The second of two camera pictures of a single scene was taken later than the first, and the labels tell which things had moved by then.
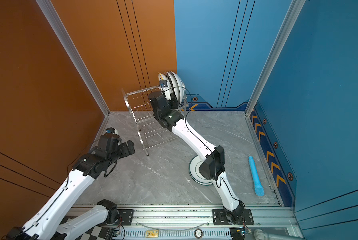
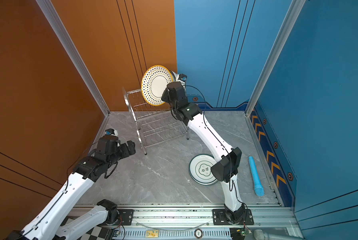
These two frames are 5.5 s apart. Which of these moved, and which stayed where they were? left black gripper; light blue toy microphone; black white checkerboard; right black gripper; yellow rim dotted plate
Moved: right black gripper; yellow rim dotted plate
Stayed: black white checkerboard; left black gripper; light blue toy microphone
